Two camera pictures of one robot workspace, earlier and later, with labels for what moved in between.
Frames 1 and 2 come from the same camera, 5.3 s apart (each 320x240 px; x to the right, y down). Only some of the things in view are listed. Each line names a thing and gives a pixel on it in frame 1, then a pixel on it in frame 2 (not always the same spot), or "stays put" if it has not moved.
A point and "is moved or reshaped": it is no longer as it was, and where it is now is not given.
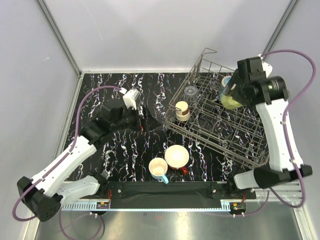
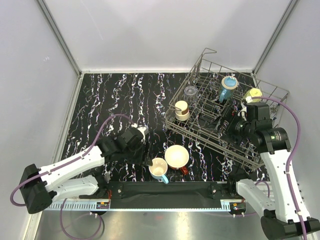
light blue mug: (158, 168) stays put
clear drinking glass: (190, 94) stays put
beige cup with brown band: (183, 115) stays put
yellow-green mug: (228, 102) is moved or reshaped
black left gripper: (148, 122) -> (142, 159)
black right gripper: (235, 78) -> (216, 125)
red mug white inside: (177, 157) stays put
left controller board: (102, 205) stays put
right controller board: (237, 208) stays put
